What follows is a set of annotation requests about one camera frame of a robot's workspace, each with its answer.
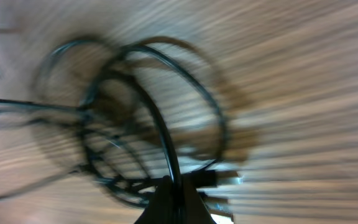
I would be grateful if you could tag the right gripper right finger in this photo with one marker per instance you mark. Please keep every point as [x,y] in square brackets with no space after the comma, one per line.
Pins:
[190,206]

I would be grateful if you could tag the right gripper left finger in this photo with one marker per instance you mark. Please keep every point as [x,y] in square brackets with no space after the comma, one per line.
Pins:
[160,209]

